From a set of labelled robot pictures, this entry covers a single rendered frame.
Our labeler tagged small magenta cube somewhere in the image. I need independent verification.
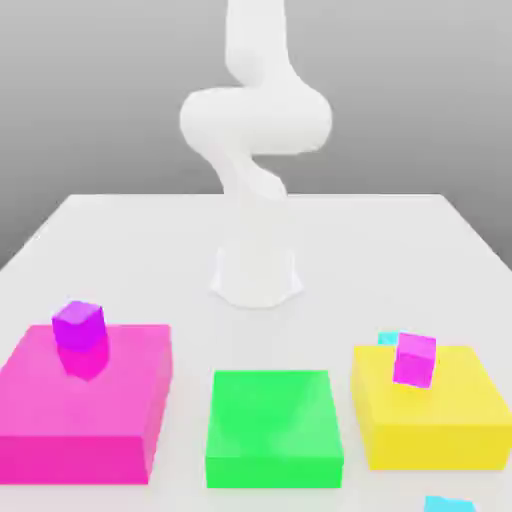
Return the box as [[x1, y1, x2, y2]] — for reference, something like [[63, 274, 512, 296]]
[[392, 332, 438, 390]]

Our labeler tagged large pink box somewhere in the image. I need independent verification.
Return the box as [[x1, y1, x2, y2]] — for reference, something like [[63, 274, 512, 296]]
[[0, 323, 174, 486]]

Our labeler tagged small purple cube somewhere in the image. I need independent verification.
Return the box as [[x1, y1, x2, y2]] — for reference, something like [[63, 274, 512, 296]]
[[51, 300, 107, 354]]

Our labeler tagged large green box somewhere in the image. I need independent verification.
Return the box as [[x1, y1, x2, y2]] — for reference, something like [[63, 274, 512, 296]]
[[204, 369, 345, 490]]

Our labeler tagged large yellow box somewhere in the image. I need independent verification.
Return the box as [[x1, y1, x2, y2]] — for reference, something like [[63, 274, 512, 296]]
[[350, 344, 512, 472]]

